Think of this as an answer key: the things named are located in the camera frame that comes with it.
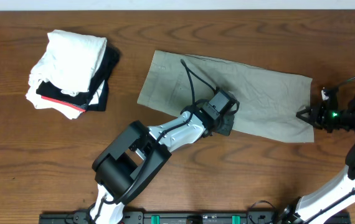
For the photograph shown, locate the khaki green shorts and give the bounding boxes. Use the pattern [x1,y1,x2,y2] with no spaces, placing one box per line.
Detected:
[136,50,315,144]

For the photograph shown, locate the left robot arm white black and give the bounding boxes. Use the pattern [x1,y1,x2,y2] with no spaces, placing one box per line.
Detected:
[88,90,240,223]

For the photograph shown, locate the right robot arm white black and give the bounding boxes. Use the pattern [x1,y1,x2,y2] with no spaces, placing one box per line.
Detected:
[276,88,355,223]

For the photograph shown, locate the black folded garment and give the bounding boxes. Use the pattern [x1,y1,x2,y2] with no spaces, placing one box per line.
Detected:
[36,46,120,112]

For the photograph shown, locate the white folded garment on top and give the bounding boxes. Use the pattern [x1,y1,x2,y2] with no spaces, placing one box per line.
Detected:
[28,30,107,96]

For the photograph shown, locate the white garment at stack bottom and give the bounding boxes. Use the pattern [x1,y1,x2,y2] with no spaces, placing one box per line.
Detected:
[26,80,108,119]

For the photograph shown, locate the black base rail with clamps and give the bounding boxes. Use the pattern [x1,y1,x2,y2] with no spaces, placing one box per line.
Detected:
[39,197,289,224]

